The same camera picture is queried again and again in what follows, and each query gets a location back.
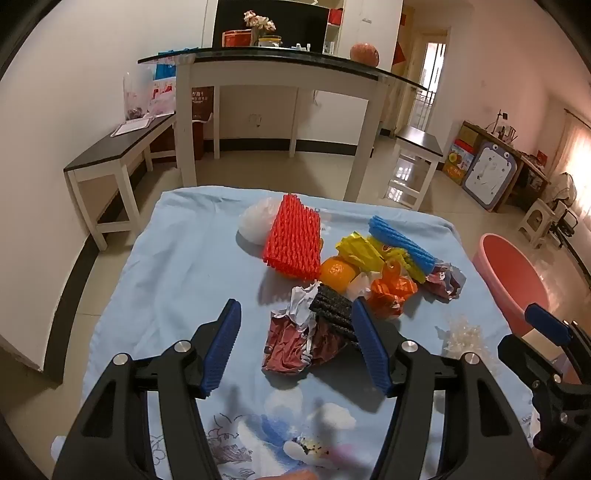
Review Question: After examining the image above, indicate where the pomelo in net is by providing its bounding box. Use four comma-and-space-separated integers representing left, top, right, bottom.
349, 42, 380, 65

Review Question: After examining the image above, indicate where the white and pink plastic bag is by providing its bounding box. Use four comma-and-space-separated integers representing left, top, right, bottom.
148, 78, 177, 116

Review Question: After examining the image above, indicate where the clear plastic wrap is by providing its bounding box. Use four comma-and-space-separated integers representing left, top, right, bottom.
436, 314, 497, 365

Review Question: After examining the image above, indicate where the long dark top bench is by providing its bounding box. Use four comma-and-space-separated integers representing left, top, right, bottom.
64, 112, 178, 252

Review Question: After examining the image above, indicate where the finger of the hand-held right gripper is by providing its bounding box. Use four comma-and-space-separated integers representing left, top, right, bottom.
497, 333, 591, 457
525, 303, 591, 384

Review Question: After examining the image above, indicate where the white shelf cabinet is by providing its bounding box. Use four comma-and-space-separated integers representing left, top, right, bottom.
323, 0, 402, 56

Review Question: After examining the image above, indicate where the red foam fruit net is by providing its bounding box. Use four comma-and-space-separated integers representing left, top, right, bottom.
262, 194, 322, 282

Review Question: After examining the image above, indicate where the dark red carton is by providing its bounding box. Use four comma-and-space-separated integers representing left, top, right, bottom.
150, 86, 215, 160

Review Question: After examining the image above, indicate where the glass top dining table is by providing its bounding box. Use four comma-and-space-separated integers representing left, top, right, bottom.
137, 46, 430, 201

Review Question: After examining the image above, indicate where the light blue floral cloth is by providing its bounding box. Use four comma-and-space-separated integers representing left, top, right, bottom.
52, 185, 536, 480

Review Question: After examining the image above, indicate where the short dark top stool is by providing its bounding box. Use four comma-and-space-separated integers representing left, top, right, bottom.
383, 127, 445, 212

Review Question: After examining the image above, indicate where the large red paper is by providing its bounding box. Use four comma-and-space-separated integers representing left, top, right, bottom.
262, 282, 352, 377

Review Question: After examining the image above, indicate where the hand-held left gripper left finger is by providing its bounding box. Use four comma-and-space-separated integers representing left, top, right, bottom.
52, 299, 242, 480

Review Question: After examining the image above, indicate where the children's drawing board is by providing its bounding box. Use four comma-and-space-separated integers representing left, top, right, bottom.
463, 141, 519, 212

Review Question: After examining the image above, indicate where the black foam fruit net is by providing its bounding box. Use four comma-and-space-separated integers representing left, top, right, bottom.
308, 284, 365, 354

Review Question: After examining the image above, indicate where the flower bouquet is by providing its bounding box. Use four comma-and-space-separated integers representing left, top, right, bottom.
244, 10, 276, 47

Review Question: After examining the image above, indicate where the white tissue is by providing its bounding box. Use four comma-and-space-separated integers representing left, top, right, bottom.
346, 272, 382, 301

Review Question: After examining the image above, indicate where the orange plastic bag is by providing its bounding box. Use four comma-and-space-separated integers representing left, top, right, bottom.
369, 261, 419, 319

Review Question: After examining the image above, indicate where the pink plastic basin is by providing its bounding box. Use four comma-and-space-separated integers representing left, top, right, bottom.
472, 233, 550, 337

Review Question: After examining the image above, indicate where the blue foam fruit net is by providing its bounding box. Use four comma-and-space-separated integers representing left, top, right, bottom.
368, 215, 435, 275

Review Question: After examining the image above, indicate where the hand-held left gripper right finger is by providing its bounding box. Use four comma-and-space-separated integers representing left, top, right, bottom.
351, 298, 541, 480

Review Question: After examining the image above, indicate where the black television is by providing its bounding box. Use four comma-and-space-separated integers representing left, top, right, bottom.
212, 0, 329, 49

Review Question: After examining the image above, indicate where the clear plastic bag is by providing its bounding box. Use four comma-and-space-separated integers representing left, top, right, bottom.
122, 69, 153, 121

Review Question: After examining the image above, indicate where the colourful printed box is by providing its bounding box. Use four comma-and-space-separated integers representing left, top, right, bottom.
442, 138, 476, 185

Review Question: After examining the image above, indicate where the curtain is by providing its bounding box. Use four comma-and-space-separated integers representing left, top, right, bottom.
554, 111, 591, 185

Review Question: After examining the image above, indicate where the small red paper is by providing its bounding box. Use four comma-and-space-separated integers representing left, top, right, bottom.
422, 262, 467, 302

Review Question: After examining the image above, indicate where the blue shopping bag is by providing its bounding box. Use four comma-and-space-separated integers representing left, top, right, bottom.
156, 48, 178, 80

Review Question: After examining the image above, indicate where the white plastic stool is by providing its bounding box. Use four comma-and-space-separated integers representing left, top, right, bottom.
517, 198, 555, 250

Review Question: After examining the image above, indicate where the yellow wrapper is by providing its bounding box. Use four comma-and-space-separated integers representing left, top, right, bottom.
335, 232, 426, 284

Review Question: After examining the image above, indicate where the paper sheet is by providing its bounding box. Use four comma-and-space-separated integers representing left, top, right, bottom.
111, 116, 155, 137

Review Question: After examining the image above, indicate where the standing fan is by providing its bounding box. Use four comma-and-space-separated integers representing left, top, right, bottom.
551, 173, 578, 217

